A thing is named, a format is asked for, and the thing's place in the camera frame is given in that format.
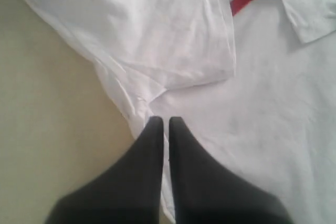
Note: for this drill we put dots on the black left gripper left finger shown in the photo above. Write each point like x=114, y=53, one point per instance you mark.
x=128, y=192

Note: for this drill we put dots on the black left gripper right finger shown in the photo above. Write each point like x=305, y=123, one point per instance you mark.
x=204, y=191

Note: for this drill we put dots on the white t-shirt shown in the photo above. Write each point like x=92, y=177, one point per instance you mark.
x=257, y=88

